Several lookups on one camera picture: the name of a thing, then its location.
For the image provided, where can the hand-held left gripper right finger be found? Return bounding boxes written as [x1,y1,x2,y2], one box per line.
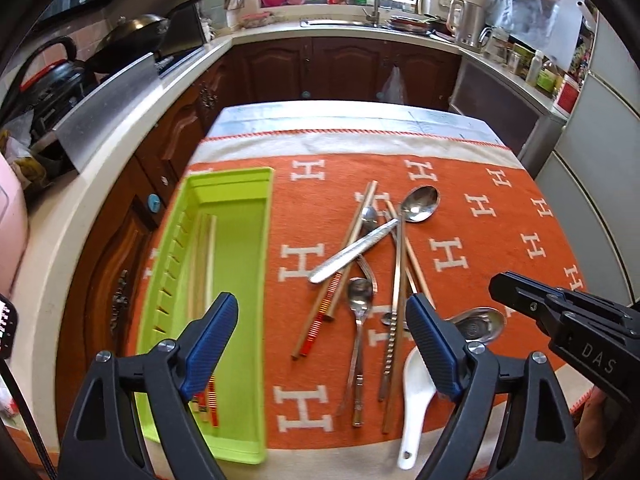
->
[404,292,586,480]

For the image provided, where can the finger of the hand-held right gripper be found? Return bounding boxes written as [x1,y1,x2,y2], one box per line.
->
[488,271,631,333]

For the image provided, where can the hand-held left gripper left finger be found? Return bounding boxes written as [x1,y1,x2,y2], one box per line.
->
[57,292,240,480]

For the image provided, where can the green plastic utensil tray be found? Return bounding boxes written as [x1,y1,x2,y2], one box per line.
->
[135,167,276,463]

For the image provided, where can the metal chopstick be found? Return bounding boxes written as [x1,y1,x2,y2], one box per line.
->
[378,210,405,402]

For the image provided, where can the metal soup spoon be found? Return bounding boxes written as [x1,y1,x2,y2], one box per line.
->
[440,306,507,346]

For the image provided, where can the white ceramic soup spoon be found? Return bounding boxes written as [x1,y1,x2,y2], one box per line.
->
[397,347,438,471]

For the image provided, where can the plain wooden chopstick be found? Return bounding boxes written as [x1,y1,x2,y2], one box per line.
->
[384,200,437,313]
[382,217,407,435]

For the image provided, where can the small metal spoon decorated handle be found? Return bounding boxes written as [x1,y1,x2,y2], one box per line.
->
[347,276,376,428]

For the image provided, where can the brown wooden chopstick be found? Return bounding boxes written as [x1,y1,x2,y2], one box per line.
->
[291,182,373,361]

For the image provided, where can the red striped wooden chopstick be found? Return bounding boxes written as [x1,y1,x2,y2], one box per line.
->
[301,270,343,357]

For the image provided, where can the large metal spoon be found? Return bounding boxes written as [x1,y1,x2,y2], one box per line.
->
[308,186,441,285]

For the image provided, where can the grey refrigerator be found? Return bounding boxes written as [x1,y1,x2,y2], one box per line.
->
[517,10,640,306]

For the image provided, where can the small plain metal spoon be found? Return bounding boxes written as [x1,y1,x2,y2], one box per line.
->
[356,205,381,295]

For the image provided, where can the orange letter-print blanket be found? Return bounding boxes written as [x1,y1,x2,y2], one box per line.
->
[125,130,591,480]

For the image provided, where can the white kitchen countertop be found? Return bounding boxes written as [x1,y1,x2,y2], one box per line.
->
[0,17,571,411]

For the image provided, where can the steel cabinet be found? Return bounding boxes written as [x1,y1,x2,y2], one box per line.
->
[448,55,568,161]

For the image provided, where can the red container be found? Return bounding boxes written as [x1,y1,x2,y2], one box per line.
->
[555,77,581,113]

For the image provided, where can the green bottle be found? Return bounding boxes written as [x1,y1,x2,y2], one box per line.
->
[537,62,562,93]

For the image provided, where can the clear plastic bottle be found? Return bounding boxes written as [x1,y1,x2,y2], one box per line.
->
[525,50,544,86]

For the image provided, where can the pink appliance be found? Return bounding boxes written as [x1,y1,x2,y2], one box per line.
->
[0,152,29,296]

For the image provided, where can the hanging plastic bag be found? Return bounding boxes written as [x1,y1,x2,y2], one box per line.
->
[382,65,405,103]

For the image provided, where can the pale blue printed tablecloth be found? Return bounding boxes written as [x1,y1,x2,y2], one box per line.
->
[205,102,501,143]

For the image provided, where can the glass jug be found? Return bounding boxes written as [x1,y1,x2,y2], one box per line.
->
[480,25,512,61]

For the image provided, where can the steel splash guard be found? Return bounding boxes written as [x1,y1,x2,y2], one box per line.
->
[52,52,161,173]

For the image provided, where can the steel kettle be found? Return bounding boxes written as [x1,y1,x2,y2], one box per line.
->
[446,0,487,51]

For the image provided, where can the brown wooden kitchen cabinets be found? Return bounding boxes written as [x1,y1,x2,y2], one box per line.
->
[52,37,463,411]

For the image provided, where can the gas stove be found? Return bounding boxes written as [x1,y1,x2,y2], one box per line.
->
[150,47,206,77]

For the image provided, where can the stack of plates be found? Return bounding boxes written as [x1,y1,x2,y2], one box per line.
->
[389,14,447,36]

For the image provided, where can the black pressure cooker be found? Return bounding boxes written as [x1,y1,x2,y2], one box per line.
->
[0,35,98,128]

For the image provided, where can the black wok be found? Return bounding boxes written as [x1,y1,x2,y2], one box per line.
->
[87,0,218,73]

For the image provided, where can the steel sink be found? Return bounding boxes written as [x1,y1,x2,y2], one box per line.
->
[300,17,391,29]

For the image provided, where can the black cable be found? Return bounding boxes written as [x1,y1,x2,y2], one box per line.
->
[0,355,58,480]

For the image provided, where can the clear plastic wall bag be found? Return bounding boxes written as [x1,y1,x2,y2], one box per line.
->
[487,0,586,68]

